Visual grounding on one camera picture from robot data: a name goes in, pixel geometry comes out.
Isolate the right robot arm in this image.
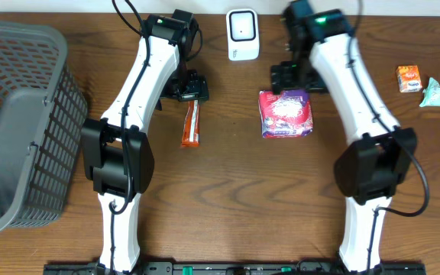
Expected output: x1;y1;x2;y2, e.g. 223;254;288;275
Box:
270;1;425;274

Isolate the white barcode scanner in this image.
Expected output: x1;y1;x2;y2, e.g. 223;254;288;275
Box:
225;8;260;61

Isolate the orange snack bar wrapper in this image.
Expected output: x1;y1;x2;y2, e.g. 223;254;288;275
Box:
181;100;199;147

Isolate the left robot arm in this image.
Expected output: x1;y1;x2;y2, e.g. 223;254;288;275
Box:
81;9;209;274

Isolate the grey plastic mesh basket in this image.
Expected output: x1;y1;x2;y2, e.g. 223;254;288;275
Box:
0;21;88;232

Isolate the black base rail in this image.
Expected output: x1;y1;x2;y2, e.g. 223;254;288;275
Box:
43;260;427;275

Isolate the small orange tissue packet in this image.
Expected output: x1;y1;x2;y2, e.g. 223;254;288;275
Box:
396;65;422;93

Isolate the purple square snack packet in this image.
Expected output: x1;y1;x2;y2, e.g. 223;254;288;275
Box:
258;89;313;138

